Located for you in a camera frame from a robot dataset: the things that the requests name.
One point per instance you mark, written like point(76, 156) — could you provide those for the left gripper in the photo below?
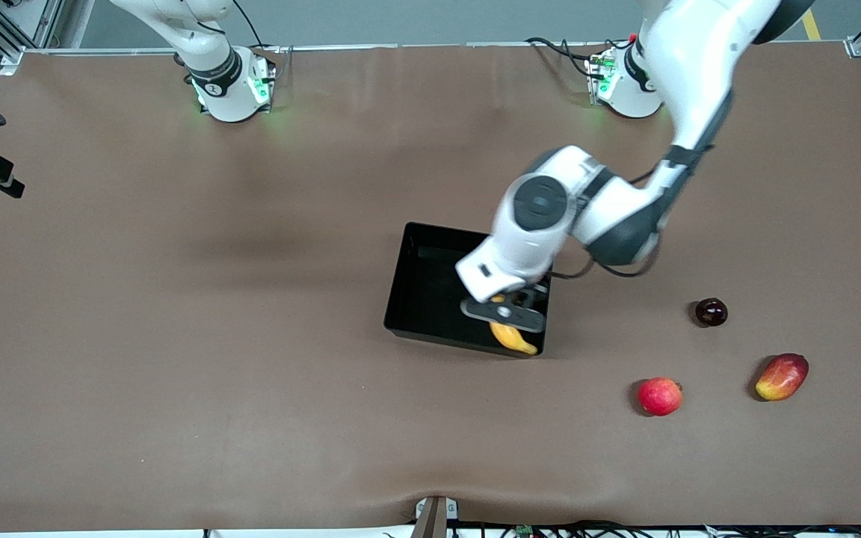
point(537, 294)

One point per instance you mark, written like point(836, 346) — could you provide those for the yellow banana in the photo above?
point(513, 340)

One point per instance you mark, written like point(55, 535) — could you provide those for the black plastic box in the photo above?
point(427, 291)

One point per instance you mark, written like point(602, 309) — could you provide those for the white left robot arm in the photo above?
point(692, 60)

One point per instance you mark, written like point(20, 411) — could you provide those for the plain red apple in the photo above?
point(659, 397)

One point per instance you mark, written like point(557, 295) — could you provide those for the brown table mat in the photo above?
point(430, 418)

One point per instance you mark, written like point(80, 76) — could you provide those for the dark purple plum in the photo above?
point(711, 311)

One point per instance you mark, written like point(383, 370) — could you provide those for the small green circuit board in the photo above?
point(525, 531)

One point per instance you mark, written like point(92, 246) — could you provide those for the red yellow mango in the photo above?
point(782, 377)

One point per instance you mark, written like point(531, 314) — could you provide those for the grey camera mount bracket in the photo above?
point(434, 517)

